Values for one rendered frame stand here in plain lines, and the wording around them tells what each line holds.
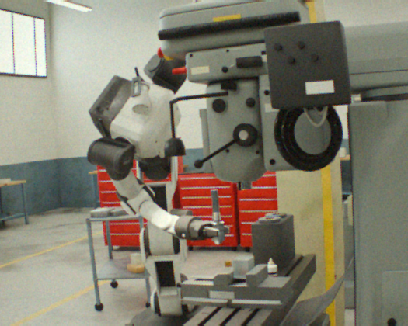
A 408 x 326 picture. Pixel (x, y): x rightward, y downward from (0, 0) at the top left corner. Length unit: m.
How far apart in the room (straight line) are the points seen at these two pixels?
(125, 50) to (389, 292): 11.19
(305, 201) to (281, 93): 2.20
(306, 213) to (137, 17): 9.36
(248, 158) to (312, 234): 1.92
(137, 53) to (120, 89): 10.05
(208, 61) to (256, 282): 0.70
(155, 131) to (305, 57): 0.88
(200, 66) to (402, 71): 0.62
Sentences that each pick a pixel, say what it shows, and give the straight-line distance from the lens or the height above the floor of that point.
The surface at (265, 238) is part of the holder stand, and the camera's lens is 2.14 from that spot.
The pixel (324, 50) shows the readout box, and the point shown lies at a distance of 1.35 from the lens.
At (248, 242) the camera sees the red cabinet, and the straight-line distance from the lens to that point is 6.66.
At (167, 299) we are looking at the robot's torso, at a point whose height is 0.72.
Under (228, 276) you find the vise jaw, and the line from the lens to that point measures 1.73.
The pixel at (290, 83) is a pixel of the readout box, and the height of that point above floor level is 1.58.
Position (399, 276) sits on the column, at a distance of 1.55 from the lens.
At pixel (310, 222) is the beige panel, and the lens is 3.53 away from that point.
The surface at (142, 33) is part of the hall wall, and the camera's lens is 12.23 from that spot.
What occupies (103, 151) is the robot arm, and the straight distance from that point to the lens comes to 2.04.
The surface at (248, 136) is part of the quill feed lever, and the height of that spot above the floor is 1.45.
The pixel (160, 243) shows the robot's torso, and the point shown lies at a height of 1.01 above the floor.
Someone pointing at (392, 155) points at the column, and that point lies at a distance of 1.51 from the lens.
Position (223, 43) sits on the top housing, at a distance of 1.68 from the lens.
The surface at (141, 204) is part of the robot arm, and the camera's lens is 2.22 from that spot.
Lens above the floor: 1.46
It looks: 3 degrees down
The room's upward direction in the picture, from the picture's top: 5 degrees counter-clockwise
